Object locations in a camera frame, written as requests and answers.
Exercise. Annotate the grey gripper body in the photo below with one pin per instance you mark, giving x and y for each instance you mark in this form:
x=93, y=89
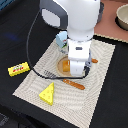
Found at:
x=79, y=62

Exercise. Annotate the wooden handled toy fork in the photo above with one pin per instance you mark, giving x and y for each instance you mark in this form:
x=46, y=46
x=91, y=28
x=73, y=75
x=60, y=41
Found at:
x=69, y=82

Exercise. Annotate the wooden handled toy knife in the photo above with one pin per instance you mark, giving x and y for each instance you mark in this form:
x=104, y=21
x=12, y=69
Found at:
x=94, y=60

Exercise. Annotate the orange toy bread loaf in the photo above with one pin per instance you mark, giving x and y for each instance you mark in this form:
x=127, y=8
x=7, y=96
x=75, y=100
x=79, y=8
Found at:
x=66, y=66

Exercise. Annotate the beige woven placemat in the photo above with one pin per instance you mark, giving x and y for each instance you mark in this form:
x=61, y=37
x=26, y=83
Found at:
x=69, y=103

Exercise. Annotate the round wooden plate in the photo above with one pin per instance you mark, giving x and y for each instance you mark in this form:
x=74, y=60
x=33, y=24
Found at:
x=59, y=67

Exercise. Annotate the pink toy stove board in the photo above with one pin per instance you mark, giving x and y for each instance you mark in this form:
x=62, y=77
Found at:
x=107, y=27

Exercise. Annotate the yellow toy cheese wedge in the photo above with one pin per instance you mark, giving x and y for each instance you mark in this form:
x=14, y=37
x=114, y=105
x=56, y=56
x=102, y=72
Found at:
x=47, y=94

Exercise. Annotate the yellow toy butter box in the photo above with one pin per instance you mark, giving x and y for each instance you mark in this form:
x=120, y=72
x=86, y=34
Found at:
x=18, y=69

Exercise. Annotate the light blue milk carton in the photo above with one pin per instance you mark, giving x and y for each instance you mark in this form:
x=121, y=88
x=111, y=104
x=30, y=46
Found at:
x=61, y=39

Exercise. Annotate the beige toy bowl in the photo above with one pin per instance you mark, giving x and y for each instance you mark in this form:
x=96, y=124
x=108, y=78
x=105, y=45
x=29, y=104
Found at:
x=122, y=15

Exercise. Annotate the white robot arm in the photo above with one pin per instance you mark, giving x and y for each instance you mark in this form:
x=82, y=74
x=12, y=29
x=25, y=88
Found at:
x=78, y=18

